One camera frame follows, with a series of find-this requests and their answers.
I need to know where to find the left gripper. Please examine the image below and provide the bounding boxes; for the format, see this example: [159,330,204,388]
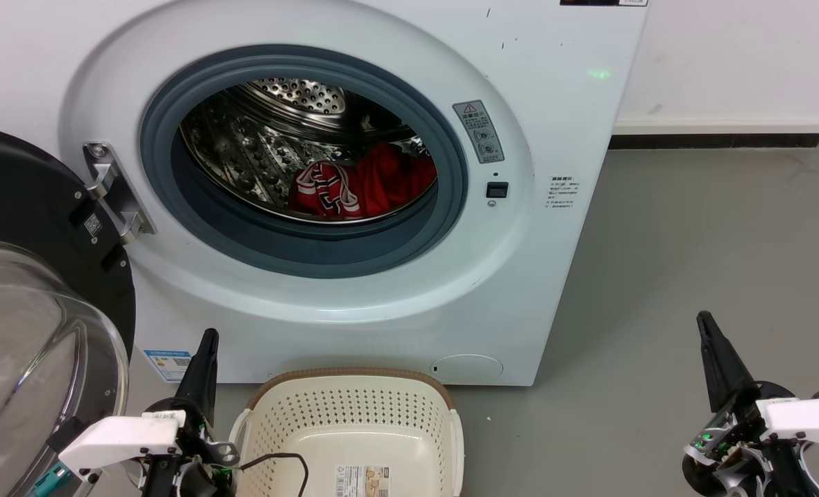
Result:
[140,329,241,497]

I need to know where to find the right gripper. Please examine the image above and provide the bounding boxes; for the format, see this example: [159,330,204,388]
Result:
[682,311,819,497]

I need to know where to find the red garment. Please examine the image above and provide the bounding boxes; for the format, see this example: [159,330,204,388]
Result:
[288,142,438,221]

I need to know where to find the cream plastic laundry basket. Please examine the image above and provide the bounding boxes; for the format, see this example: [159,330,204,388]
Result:
[228,367,465,497]

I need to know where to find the silver metal door hinge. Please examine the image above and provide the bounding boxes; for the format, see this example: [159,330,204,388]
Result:
[83,142,157,244]

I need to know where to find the stainless steel washing machine drum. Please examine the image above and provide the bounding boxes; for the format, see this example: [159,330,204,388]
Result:
[178,77,439,225]

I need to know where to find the black washer door with glass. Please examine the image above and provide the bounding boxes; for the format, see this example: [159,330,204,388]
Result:
[0,124,137,497]

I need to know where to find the blue white energy label sticker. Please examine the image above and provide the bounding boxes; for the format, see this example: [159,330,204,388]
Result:
[143,349,193,383]

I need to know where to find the grey rubber door gasket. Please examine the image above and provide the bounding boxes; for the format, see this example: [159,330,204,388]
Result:
[140,45,469,280]

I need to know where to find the white and dark baseboard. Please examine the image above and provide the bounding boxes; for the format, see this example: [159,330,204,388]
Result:
[609,116,819,150]

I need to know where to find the small printed text label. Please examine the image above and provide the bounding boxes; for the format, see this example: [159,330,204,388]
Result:
[545,175,580,212]

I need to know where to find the round drain filter cover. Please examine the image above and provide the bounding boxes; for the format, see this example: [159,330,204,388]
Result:
[430,354,504,384]

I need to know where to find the white front-load washing machine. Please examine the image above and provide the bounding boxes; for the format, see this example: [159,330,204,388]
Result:
[0,0,651,387]

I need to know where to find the grey warning sticker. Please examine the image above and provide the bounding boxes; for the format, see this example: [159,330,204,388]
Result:
[452,100,506,165]

